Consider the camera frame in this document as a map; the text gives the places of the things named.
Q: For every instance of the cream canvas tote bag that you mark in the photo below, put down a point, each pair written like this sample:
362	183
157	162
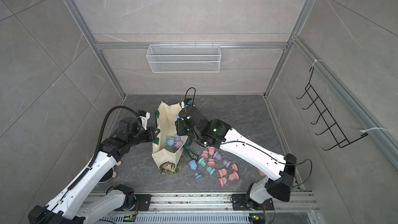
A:
167	158

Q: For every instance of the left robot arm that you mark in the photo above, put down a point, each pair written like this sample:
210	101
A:
67	207

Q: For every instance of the blue hourglass lying front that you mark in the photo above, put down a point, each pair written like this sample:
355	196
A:
198	176

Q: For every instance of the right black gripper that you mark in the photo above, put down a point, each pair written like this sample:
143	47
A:
181	127

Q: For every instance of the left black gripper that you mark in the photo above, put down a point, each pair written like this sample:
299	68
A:
152	136

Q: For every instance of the pink hourglass front right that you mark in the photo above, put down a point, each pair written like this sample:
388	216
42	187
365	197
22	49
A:
233	176

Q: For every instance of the black wire hook rack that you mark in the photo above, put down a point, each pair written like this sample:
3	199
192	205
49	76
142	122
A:
332	127

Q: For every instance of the teal hourglass front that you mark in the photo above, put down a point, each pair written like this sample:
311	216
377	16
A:
210	170

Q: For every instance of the white wire mesh basket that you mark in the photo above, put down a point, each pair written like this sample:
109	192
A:
188	58

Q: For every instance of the blue hourglass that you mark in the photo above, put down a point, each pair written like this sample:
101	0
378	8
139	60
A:
198	176
170	141
193	165

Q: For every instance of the purple hourglass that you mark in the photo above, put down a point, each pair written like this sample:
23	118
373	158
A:
178	142

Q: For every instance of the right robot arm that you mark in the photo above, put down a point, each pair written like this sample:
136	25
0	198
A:
279	169

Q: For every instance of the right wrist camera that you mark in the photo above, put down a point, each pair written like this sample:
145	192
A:
186	102

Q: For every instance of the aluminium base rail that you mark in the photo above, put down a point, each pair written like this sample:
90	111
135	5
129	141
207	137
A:
216	208

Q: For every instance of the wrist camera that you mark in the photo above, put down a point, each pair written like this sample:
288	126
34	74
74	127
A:
144	117
186	102

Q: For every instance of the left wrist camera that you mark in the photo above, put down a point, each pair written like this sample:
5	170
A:
144	117

